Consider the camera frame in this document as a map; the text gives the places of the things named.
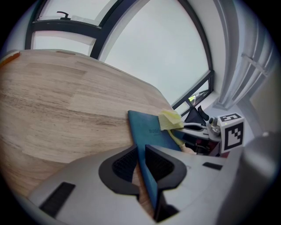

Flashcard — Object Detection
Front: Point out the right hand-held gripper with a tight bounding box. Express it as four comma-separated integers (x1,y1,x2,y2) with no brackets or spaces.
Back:
175,113,245,156

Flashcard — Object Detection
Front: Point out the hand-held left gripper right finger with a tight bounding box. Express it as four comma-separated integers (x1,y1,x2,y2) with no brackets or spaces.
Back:
144,144,230,225

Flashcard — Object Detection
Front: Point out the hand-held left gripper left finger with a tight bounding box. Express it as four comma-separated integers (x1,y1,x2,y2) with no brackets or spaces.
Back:
29,145,155,225

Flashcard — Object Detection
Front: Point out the yellow cleaning cloth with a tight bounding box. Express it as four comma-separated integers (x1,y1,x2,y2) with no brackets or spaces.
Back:
158,109,187,147

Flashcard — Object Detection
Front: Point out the teal notebook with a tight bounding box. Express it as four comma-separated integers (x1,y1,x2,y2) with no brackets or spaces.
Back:
127,110,183,217

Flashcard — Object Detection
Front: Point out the black mesh office chair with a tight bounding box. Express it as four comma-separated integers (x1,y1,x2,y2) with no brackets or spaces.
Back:
184,105,209,126

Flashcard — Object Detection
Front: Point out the small open black framed window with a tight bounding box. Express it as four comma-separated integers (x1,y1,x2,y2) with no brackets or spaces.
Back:
171,70,215,117

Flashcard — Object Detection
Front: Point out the yellow and orange sponge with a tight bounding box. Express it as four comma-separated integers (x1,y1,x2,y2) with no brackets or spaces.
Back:
0,51,21,68

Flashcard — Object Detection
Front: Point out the large black framed window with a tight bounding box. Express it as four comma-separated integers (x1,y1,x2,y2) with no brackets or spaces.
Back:
25,0,123,59

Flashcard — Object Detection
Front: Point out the black window handle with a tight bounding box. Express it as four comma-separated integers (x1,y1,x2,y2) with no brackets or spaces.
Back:
56,11,71,21

